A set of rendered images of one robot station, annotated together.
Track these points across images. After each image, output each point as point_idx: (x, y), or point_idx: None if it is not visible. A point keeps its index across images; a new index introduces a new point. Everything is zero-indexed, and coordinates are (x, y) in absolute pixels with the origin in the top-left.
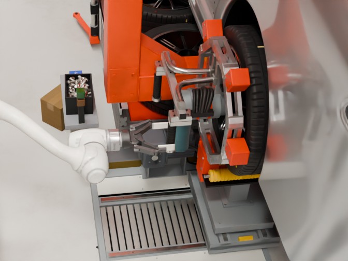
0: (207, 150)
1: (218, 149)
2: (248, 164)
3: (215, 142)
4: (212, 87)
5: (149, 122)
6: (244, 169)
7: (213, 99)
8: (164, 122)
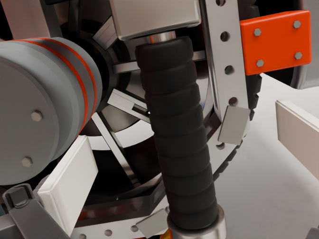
0: (127, 224)
1: (132, 200)
2: (260, 87)
3: (107, 205)
4: (20, 37)
5: (3, 225)
6: (253, 112)
7: (66, 44)
8: (76, 146)
